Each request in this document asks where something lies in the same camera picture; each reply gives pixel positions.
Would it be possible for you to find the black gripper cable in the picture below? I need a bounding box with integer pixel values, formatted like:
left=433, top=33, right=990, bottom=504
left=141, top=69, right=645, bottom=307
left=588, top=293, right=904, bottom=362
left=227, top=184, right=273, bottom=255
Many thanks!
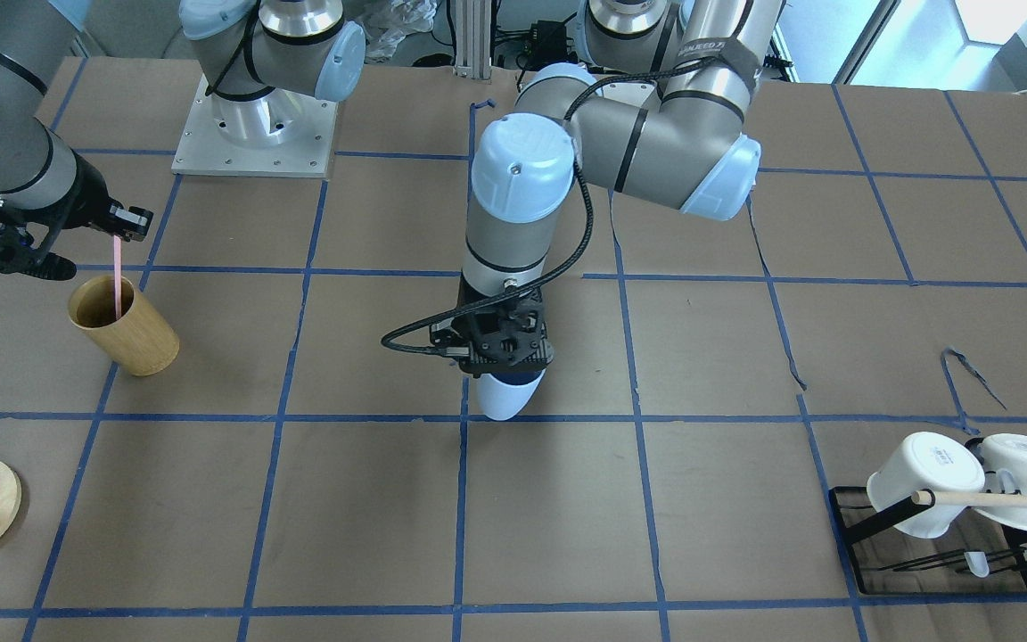
left=381, top=55, right=728, bottom=356

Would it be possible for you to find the light blue plastic cup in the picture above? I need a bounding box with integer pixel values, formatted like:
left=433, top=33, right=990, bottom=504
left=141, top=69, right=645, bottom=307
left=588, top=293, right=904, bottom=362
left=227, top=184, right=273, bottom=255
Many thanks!
left=476, top=370, right=546, bottom=420

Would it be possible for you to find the pink chopstick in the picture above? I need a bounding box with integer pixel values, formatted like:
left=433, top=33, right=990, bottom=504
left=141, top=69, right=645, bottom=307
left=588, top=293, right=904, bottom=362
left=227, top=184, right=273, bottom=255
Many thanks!
left=111, top=235, right=125, bottom=322

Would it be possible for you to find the wooden rack dowel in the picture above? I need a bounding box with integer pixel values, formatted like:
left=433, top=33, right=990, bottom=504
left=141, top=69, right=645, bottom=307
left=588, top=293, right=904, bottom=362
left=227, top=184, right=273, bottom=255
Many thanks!
left=909, top=490, right=1027, bottom=509

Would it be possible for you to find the bamboo cylinder holder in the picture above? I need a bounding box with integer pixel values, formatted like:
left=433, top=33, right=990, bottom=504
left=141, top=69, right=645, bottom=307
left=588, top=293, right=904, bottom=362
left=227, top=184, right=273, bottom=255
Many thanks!
left=68, top=274, right=182, bottom=377

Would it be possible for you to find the black wire cup rack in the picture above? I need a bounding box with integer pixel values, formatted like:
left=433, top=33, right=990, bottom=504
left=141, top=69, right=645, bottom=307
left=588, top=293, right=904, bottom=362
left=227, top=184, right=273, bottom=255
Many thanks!
left=830, top=436, right=1027, bottom=595

